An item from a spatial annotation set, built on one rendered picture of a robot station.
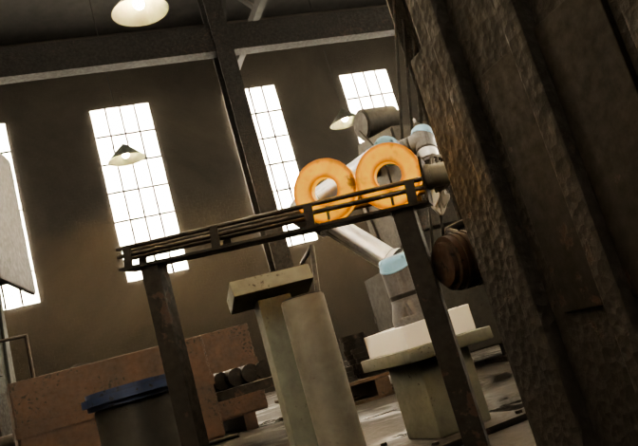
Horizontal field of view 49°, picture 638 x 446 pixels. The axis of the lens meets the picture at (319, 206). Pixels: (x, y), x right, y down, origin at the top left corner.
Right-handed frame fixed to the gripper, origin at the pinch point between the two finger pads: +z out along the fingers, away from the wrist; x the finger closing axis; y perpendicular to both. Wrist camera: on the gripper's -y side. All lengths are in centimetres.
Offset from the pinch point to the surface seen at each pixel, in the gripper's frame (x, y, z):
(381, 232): 201, -410, -294
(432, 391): -4, -22, 53
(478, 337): 10.1, -11.8, 38.8
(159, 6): -54, -329, -506
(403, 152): -42, 54, 27
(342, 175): -54, 44, 27
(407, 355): -15.1, -13.0, 45.2
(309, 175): -60, 40, 25
